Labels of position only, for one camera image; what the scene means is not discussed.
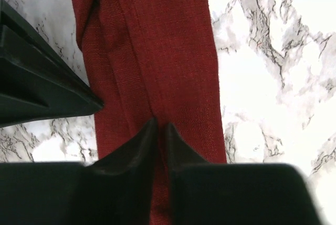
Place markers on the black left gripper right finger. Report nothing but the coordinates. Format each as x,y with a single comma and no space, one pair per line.
206,193

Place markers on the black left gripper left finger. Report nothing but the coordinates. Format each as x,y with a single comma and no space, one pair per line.
116,189

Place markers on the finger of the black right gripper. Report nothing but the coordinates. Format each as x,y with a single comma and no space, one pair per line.
36,84

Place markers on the dark red cloth napkin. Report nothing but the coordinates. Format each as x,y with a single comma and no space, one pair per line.
148,58

